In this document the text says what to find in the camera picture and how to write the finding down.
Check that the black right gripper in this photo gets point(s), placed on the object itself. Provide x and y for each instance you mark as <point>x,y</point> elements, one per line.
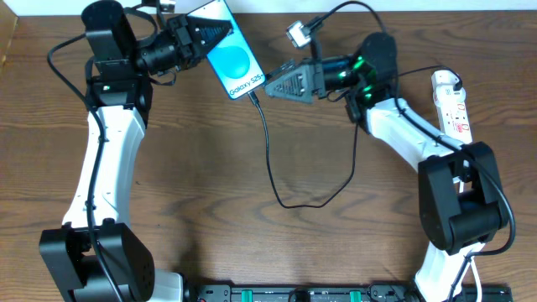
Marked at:
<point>317,78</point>

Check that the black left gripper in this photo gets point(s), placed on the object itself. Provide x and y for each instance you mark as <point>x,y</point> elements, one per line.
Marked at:
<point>183,39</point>

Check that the blue screen Galaxy smartphone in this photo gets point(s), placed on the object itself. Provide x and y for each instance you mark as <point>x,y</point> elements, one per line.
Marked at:
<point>232,59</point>

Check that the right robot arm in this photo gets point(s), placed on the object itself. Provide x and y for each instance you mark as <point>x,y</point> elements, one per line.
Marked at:
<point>461,201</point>

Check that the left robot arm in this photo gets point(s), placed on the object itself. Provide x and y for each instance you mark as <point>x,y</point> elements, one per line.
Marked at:
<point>94,255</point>

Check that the white USB charger plug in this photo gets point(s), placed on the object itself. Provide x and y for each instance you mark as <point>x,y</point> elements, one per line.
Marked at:
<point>446,78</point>

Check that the white power strip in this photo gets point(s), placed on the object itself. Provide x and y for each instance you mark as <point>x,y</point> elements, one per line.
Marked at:
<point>452,112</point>

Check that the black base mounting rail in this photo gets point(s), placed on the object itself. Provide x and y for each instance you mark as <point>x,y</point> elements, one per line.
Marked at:
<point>389,291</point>

